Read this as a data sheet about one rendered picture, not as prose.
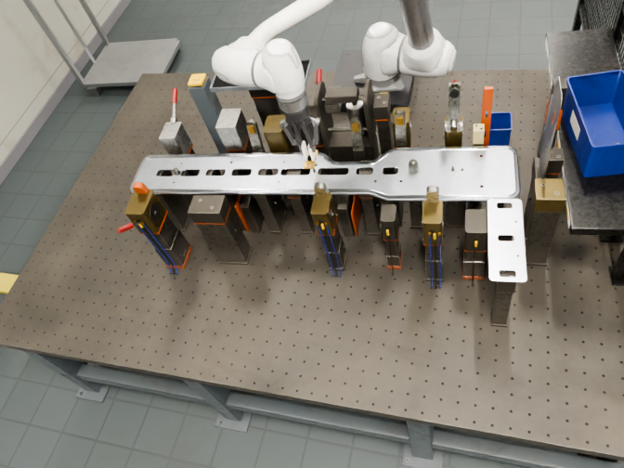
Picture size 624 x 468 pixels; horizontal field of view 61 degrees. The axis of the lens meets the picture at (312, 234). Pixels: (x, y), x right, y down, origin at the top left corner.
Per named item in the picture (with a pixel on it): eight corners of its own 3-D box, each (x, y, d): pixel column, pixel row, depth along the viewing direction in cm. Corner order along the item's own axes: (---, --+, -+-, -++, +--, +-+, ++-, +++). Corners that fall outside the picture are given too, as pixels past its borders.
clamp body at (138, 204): (163, 275, 210) (119, 220, 181) (175, 245, 218) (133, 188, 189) (184, 276, 208) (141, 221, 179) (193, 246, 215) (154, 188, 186)
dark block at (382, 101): (383, 187, 213) (372, 107, 179) (385, 173, 217) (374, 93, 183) (396, 187, 212) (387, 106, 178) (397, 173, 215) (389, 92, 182)
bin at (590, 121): (582, 178, 157) (591, 148, 146) (558, 109, 174) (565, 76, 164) (643, 172, 154) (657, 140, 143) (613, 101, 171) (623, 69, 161)
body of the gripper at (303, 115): (309, 95, 161) (316, 118, 168) (283, 97, 163) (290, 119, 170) (305, 112, 157) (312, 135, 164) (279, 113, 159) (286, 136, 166)
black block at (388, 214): (386, 276, 189) (378, 228, 166) (388, 253, 195) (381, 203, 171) (401, 277, 188) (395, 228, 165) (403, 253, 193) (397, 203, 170)
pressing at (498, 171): (125, 200, 197) (123, 197, 196) (145, 155, 209) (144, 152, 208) (521, 201, 161) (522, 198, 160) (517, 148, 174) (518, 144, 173)
